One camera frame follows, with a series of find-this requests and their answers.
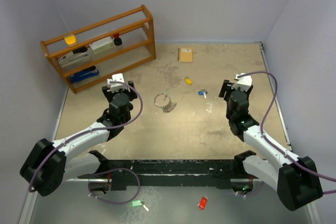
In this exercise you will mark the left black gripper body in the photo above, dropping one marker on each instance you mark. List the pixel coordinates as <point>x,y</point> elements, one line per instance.
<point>118,91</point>

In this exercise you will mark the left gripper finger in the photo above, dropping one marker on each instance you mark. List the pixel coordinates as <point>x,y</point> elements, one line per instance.
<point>107,92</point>
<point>132,91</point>

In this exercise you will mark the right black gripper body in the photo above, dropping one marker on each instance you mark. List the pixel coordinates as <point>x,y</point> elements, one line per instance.
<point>229,115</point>

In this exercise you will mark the blue tagged key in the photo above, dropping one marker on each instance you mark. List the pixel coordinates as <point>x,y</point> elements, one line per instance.
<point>203,93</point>

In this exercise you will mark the silver metal keyring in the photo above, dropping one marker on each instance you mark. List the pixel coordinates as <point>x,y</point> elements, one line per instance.
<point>164,102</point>

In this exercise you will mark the yellow tagged key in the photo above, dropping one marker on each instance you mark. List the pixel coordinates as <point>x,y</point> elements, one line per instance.
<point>188,81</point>

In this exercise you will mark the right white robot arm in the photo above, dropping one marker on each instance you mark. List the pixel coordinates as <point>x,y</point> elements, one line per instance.
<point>291,176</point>

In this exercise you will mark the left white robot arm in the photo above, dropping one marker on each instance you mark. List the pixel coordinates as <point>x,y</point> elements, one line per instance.
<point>49,162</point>

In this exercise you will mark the blue stapler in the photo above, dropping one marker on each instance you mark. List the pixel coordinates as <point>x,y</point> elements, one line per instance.
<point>84,74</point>

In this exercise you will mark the orange wooden shelf rack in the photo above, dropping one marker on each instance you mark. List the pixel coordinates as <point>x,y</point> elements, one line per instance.
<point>136,29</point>

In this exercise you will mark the black white stapler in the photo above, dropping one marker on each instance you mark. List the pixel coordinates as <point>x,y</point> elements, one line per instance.
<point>76,56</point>

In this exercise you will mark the white cardboard box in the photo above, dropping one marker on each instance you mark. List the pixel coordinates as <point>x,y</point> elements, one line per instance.
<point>101,45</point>

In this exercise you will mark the red black bottle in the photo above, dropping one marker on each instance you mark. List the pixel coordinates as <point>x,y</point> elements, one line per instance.
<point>117,40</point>

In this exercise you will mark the brown spiral notebook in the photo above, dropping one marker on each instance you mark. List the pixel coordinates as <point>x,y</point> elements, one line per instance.
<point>185,55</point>

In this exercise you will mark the yellow lidded container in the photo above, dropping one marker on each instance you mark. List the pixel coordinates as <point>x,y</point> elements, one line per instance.
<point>70,40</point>

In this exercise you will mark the green tagged key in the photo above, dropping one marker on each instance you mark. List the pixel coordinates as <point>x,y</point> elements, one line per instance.
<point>139,203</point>

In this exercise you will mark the red tagged key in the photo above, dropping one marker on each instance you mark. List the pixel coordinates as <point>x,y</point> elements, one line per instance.
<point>202,204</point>

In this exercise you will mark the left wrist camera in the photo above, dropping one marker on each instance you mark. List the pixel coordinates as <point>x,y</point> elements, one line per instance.
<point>115,78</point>

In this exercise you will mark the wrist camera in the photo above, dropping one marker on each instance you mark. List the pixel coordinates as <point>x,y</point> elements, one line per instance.
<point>115,78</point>
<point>243,82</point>

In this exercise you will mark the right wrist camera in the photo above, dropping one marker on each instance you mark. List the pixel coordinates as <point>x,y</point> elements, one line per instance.
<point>243,82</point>

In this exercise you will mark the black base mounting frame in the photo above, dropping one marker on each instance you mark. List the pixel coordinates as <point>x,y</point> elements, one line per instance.
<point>218,173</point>

